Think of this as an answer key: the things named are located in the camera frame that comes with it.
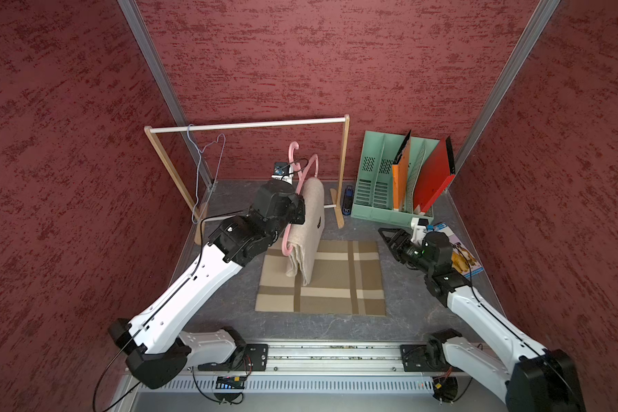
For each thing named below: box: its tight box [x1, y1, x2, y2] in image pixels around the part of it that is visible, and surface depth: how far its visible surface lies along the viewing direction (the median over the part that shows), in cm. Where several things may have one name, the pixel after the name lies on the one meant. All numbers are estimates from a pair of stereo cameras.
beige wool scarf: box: [285, 176, 326, 286], surface depth 77 cm
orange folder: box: [392, 129, 412, 213], surface depth 93 cm
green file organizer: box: [351, 130, 440, 226], surface depth 108 cm
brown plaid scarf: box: [254, 239, 388, 316], surface depth 89 cm
